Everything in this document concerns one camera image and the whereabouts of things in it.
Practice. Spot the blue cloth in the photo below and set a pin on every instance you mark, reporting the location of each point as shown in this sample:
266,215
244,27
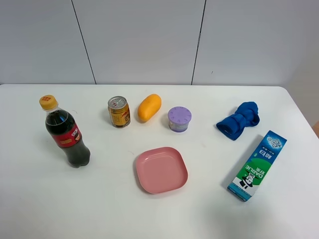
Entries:
246,115

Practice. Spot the yellow mango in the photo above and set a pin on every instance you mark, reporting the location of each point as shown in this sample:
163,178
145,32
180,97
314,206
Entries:
149,107

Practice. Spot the purple lidded round container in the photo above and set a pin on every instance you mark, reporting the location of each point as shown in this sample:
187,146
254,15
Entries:
179,118

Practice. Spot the gold drink can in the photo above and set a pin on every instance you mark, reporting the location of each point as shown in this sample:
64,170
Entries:
119,111

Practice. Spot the pink square plate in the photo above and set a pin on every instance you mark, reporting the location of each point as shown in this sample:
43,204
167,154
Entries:
161,170

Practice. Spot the cola bottle with yellow cap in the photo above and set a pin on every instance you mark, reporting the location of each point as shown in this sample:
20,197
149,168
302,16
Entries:
63,128

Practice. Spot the Darlie toothpaste box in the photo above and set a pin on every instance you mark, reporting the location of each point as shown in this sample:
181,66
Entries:
250,176

